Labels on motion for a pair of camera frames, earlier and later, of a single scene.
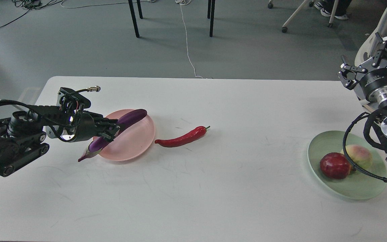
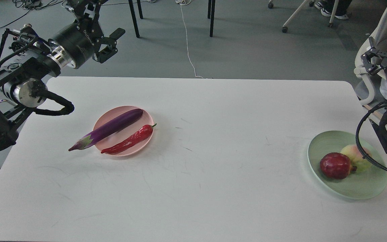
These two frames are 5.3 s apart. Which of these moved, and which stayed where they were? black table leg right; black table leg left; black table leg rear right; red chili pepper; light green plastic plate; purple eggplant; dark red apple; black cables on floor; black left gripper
Moved: red chili pepper; black left gripper; purple eggplant
Stayed: black cables on floor; dark red apple; black table leg left; light green plastic plate; black table leg rear right; black table leg right
